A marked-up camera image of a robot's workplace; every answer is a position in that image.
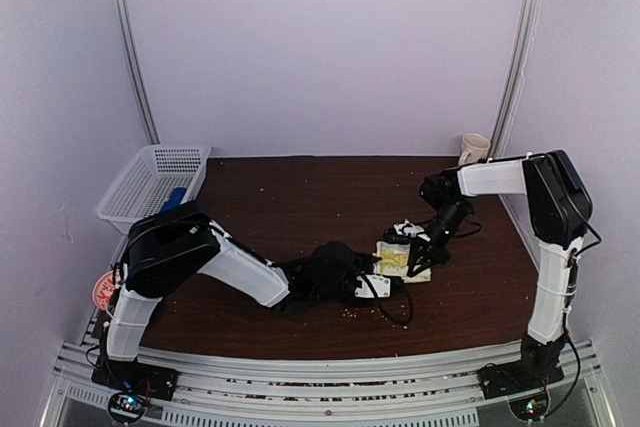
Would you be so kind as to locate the white plastic basket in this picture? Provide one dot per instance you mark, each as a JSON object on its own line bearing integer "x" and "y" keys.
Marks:
{"x": 147, "y": 181}

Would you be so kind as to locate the yellow green patterned towel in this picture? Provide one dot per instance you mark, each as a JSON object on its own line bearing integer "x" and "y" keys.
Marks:
{"x": 392, "y": 261}

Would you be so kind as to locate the right aluminium frame post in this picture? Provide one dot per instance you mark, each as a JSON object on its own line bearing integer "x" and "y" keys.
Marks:
{"x": 515, "y": 78}

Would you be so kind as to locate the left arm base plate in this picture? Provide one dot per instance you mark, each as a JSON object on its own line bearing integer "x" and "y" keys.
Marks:
{"x": 145, "y": 380}

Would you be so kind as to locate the blue towel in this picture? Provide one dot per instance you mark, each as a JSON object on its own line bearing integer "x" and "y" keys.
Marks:
{"x": 174, "y": 199}

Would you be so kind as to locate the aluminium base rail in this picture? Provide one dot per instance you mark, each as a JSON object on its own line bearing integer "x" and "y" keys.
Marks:
{"x": 439, "y": 389}

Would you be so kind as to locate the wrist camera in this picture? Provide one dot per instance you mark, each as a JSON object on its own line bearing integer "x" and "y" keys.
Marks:
{"x": 371, "y": 286}
{"x": 403, "y": 233}

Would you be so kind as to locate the red white patterned bowl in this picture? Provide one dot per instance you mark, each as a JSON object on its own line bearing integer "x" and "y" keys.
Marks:
{"x": 105, "y": 288}

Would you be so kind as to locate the left aluminium frame post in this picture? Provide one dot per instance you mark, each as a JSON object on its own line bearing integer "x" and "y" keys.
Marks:
{"x": 135, "y": 71}

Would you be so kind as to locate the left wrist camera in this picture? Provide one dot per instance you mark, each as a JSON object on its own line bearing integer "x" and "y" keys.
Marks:
{"x": 371, "y": 286}

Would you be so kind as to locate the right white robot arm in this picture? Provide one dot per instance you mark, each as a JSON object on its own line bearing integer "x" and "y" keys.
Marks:
{"x": 559, "y": 209}

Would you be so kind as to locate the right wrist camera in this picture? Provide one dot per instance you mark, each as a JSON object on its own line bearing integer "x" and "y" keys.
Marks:
{"x": 403, "y": 233}

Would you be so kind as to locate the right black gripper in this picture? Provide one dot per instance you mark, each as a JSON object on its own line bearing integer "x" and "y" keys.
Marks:
{"x": 433, "y": 255}

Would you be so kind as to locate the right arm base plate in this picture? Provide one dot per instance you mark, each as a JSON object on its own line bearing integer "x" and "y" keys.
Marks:
{"x": 498, "y": 380}

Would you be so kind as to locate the aluminium frame post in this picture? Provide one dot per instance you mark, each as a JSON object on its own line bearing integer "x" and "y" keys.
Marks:
{"x": 515, "y": 78}
{"x": 135, "y": 71}

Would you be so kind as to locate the cream ceramic mug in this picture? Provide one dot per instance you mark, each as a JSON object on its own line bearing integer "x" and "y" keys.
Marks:
{"x": 474, "y": 147}

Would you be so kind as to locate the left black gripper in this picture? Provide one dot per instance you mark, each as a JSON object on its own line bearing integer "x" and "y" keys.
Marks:
{"x": 363, "y": 261}

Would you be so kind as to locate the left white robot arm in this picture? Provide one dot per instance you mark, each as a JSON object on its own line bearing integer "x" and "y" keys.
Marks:
{"x": 165, "y": 250}

